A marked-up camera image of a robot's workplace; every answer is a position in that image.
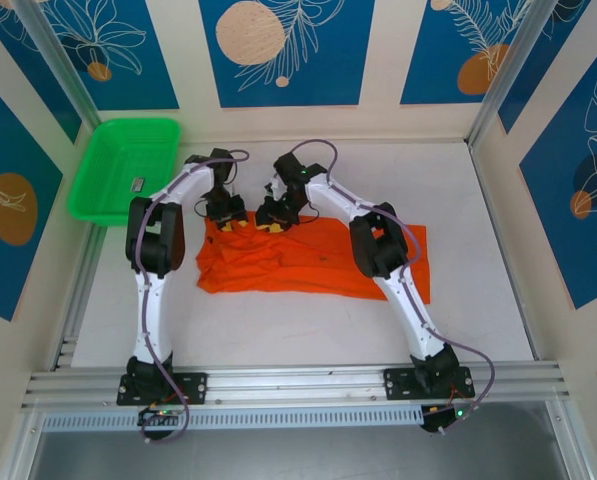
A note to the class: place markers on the orange t-shirt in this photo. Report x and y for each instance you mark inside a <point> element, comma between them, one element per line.
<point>288,270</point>

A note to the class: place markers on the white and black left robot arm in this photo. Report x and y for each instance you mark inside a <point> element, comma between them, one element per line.
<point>160,320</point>

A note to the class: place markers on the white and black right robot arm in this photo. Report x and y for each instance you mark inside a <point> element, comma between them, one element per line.
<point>410,335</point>

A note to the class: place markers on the small dark label card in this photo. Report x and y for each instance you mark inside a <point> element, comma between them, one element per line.
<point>138,185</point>

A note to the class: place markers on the green plastic basket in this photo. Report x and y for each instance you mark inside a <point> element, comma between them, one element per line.
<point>113,165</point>

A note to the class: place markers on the aluminium rail frame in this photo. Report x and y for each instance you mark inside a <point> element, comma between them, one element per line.
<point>288,385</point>

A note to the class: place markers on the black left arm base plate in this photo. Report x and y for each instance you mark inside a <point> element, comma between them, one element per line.
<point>193,387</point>

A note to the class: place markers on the aluminium side rail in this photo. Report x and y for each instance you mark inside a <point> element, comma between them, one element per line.
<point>73,325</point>

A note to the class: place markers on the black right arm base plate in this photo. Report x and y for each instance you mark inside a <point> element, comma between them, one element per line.
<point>398,385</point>

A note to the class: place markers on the aluminium frame post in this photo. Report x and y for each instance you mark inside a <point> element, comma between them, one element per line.
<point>513,65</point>
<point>58,60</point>

